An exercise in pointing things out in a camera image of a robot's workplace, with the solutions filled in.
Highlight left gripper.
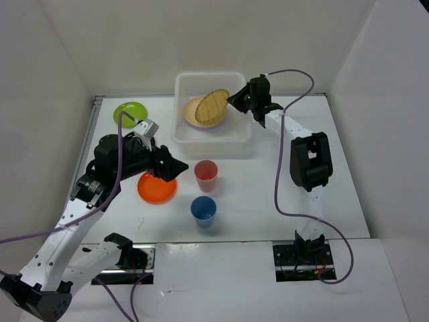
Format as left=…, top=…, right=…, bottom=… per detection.
left=114, top=135, right=188, bottom=182

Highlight purple plate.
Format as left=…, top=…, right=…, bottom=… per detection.
left=184, top=117, right=226, bottom=129

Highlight round bamboo mat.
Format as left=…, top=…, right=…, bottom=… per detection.
left=194, top=89, right=229, bottom=123

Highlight beige plate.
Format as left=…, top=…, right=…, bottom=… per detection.
left=182, top=95, right=227, bottom=119

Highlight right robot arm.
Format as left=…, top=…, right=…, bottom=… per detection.
left=227, top=74, right=333, bottom=264

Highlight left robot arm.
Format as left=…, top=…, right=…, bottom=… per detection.
left=1, top=134, right=189, bottom=321

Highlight clear plastic bin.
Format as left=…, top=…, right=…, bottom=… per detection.
left=171, top=72, right=251, bottom=155

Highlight orange plate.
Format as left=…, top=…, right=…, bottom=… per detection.
left=137, top=172, right=177, bottom=204

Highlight pink plastic cup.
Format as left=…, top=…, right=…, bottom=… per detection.
left=194, top=160, right=219, bottom=193

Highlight blue plastic cup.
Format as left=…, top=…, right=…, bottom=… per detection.
left=190, top=196, right=217, bottom=228

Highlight green plate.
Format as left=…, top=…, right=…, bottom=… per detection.
left=113, top=101, right=148, bottom=129

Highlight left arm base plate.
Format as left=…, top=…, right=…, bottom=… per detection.
left=97, top=244, right=156, bottom=286

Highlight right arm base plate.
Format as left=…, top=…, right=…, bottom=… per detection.
left=272, top=244, right=337, bottom=282

